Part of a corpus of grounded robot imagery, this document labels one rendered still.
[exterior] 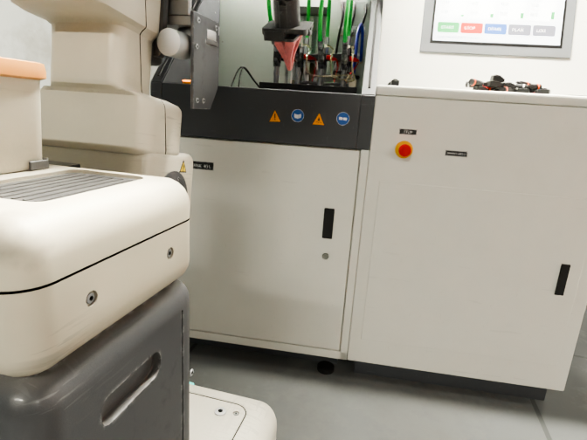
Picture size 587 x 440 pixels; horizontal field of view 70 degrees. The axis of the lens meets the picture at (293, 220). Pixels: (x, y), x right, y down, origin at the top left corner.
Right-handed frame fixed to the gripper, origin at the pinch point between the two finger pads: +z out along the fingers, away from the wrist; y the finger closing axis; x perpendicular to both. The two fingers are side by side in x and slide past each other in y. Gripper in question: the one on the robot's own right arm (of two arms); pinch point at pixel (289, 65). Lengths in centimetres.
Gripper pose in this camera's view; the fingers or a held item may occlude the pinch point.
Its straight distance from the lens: 105.7
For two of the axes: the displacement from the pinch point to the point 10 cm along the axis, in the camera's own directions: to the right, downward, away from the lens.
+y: -9.6, -1.5, 2.6
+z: 0.5, 7.7, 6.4
